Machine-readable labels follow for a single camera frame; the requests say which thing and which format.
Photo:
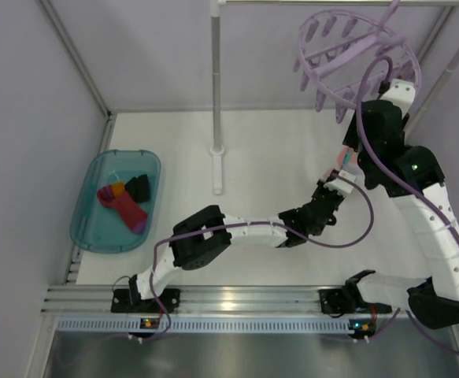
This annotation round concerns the white grey rack pole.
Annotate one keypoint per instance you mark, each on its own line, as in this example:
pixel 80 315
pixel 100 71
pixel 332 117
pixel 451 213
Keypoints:
pixel 217 148

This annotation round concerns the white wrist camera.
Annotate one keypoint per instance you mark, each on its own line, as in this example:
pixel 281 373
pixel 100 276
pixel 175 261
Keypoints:
pixel 342 182
pixel 401 93

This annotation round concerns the teal transparent plastic bin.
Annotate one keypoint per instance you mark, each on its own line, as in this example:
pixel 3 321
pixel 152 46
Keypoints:
pixel 98 229

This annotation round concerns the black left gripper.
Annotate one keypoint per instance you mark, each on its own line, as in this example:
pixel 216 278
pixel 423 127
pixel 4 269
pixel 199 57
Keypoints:
pixel 332 191

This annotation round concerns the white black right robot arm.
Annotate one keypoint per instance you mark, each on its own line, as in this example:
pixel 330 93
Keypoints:
pixel 414 181

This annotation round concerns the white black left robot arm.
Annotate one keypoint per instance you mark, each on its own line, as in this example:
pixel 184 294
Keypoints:
pixel 201 238

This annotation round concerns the pink patterned sock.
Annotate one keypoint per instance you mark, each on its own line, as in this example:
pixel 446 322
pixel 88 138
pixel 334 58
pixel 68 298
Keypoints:
pixel 347 161

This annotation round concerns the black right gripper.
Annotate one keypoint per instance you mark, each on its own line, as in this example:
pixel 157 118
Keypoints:
pixel 357 146

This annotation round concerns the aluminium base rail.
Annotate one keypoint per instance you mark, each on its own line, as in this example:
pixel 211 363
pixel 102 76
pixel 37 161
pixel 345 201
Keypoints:
pixel 203 300

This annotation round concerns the lilac round clip hanger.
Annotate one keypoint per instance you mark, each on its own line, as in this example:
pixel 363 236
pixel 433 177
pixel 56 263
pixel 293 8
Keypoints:
pixel 341 51

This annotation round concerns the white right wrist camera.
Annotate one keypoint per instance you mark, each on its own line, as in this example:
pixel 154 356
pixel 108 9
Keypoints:
pixel 401 93

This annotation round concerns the grey slotted cable duct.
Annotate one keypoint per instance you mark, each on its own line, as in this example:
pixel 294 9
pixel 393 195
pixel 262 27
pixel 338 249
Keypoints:
pixel 214 325

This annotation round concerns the black sock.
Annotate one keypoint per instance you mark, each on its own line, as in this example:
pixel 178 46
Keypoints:
pixel 139 188

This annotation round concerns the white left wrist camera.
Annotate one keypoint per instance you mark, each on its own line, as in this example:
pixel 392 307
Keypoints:
pixel 342 182

